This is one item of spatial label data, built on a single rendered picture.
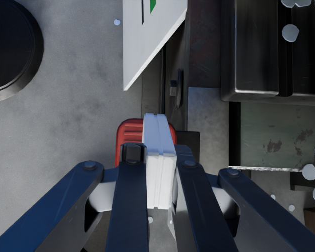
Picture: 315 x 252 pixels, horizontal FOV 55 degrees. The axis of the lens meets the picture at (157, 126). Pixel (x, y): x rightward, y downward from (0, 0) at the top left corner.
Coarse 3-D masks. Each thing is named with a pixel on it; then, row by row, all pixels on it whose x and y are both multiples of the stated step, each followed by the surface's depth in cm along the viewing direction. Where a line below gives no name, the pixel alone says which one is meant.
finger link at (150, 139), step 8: (144, 120) 19; (152, 120) 19; (144, 128) 18; (152, 128) 18; (144, 136) 17; (152, 136) 16; (144, 144) 16; (152, 144) 15; (152, 152) 14; (160, 152) 15; (152, 160) 14; (160, 160) 14; (152, 168) 14; (152, 176) 14; (152, 184) 15; (152, 192) 15; (152, 200) 15; (152, 208) 15
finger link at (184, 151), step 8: (176, 144) 18; (176, 152) 16; (184, 152) 17; (176, 160) 15; (192, 160) 16; (208, 176) 14; (216, 176) 14; (176, 184) 14; (216, 184) 13; (176, 192) 14; (216, 192) 13; (224, 192) 13; (176, 200) 14; (224, 200) 13; (232, 200) 13; (224, 208) 13; (232, 208) 13; (224, 216) 13; (232, 216) 13
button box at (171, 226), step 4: (164, 44) 84; (164, 48) 84; (164, 52) 83; (164, 56) 83; (164, 60) 83; (164, 64) 82; (164, 68) 82; (164, 72) 82; (164, 76) 81; (164, 80) 81; (164, 84) 81; (164, 88) 80; (164, 92) 80; (164, 96) 80; (164, 100) 80; (164, 104) 79; (164, 108) 79; (164, 112) 79; (168, 212) 53; (168, 216) 53; (168, 220) 53; (168, 224) 52; (172, 224) 47; (172, 228) 47; (172, 232) 47
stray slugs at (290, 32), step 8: (288, 0) 38; (296, 0) 38; (304, 0) 38; (288, 24) 38; (288, 32) 38; (296, 32) 38; (288, 40) 38; (304, 168) 42; (312, 168) 42; (304, 176) 42; (312, 176) 42
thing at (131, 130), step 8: (128, 120) 30; (136, 120) 30; (120, 128) 30; (128, 128) 30; (136, 128) 30; (120, 136) 30; (128, 136) 30; (136, 136) 30; (176, 136) 30; (120, 144) 29
